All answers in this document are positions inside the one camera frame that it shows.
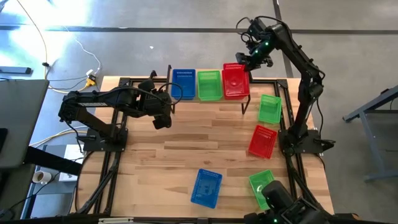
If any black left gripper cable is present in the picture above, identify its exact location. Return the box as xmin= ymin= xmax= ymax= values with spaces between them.
xmin=157 ymin=82 xmax=184 ymax=106

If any white floor cable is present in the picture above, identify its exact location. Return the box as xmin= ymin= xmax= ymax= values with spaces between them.
xmin=63 ymin=26 xmax=103 ymax=75

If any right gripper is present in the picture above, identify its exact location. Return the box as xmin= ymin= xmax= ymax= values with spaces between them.
xmin=235 ymin=17 xmax=276 ymax=72

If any blue plastic basket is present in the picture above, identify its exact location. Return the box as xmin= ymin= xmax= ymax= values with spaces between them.
xmin=170 ymin=68 xmax=197 ymax=101
xmin=190 ymin=168 xmax=223 ymax=209

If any flat black device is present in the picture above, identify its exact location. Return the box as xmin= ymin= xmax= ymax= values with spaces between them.
xmin=0 ymin=66 xmax=32 ymax=75

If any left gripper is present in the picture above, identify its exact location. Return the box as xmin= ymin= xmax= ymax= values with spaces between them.
xmin=138 ymin=80 xmax=174 ymax=130

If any black device with cable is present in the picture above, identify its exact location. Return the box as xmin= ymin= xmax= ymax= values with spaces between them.
xmin=244 ymin=179 xmax=335 ymax=224

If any grey metal table frame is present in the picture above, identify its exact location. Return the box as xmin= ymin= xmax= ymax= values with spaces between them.
xmin=343 ymin=84 xmax=398 ymax=183

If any black aluminium table frame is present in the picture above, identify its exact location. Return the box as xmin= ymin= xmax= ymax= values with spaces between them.
xmin=70 ymin=76 xmax=358 ymax=224

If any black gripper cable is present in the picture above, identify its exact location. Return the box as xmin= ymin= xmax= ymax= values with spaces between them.
xmin=157 ymin=82 xmax=184 ymax=106
xmin=235 ymin=16 xmax=280 ymax=44

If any wooden shelf with black legs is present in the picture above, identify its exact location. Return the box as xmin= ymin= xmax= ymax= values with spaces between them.
xmin=164 ymin=64 xmax=252 ymax=115

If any yellow floor cable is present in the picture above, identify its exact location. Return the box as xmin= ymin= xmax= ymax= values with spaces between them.
xmin=15 ymin=0 xmax=94 ymax=95
xmin=29 ymin=126 xmax=90 ymax=147

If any grey desk top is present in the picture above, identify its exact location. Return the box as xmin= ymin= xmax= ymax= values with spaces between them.
xmin=0 ymin=79 xmax=50 ymax=169

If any black beam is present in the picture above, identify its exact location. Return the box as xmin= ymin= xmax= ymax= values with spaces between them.
xmin=23 ymin=146 xmax=83 ymax=177

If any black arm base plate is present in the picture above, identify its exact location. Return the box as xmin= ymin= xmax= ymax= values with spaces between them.
xmin=81 ymin=127 xmax=129 ymax=152
xmin=278 ymin=129 xmax=336 ymax=155

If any green plastic basket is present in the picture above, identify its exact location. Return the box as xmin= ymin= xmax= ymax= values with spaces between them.
xmin=197 ymin=70 xmax=224 ymax=102
xmin=248 ymin=169 xmax=276 ymax=212
xmin=257 ymin=94 xmax=283 ymax=124

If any white box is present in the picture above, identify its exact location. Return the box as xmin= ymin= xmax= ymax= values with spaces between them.
xmin=58 ymin=144 xmax=85 ymax=182

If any white cup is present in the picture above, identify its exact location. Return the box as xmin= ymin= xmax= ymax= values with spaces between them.
xmin=32 ymin=170 xmax=53 ymax=185

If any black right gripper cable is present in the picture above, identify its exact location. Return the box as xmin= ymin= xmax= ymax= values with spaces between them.
xmin=235 ymin=16 xmax=280 ymax=44

